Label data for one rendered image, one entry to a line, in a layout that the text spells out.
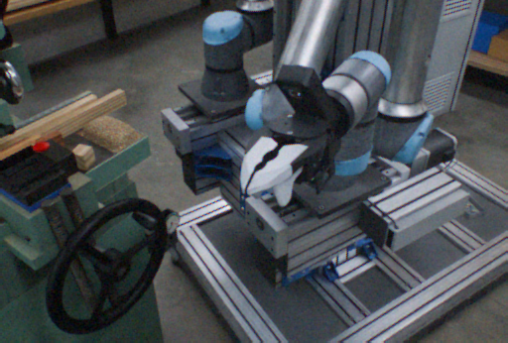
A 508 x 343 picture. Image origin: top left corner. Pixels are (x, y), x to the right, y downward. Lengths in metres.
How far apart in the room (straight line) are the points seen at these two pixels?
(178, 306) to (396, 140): 1.21
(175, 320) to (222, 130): 0.77
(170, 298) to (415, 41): 1.40
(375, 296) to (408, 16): 1.07
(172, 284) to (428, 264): 0.97
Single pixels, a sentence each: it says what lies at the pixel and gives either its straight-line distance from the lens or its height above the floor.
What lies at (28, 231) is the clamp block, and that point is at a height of 0.92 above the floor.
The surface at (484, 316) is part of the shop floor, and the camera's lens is 2.13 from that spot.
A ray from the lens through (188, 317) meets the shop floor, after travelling 1.96.
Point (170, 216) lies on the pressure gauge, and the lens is 1.32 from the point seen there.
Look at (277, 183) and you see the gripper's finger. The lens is 0.55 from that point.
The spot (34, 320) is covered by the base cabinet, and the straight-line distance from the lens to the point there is 1.28.
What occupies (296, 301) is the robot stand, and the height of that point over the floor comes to 0.21.
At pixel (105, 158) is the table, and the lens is 1.19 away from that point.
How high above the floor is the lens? 1.58
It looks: 36 degrees down
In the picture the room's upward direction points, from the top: straight up
